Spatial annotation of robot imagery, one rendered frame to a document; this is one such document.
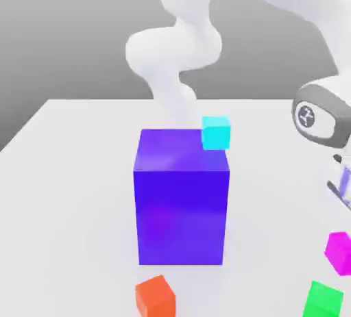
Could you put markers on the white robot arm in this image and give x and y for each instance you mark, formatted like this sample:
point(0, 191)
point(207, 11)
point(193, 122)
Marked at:
point(175, 48)

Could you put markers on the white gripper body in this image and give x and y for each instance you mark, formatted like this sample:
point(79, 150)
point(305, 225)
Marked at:
point(344, 192)

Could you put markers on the small green cube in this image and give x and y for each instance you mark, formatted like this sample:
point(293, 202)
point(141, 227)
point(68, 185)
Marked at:
point(323, 302)

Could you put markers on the small magenta cube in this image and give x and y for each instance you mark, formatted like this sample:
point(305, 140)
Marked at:
point(340, 252)

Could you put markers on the large purple box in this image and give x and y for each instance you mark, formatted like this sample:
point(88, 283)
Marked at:
point(181, 213)

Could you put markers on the small orange cube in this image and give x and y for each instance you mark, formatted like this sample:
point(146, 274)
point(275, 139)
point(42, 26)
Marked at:
point(155, 296)

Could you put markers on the small cyan cube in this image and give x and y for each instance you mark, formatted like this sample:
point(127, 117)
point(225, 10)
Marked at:
point(216, 135)

